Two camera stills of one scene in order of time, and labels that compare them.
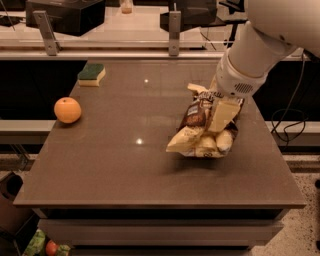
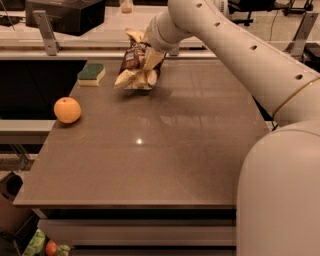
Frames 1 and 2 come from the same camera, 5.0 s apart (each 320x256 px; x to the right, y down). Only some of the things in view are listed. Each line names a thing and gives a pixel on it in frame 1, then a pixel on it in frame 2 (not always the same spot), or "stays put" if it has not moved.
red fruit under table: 51,248 stays put
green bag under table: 36,244 stays put
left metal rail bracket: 49,37 stays put
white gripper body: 234,81 → 152,37
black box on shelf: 70,17 stays put
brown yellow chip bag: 195,138 → 133,75
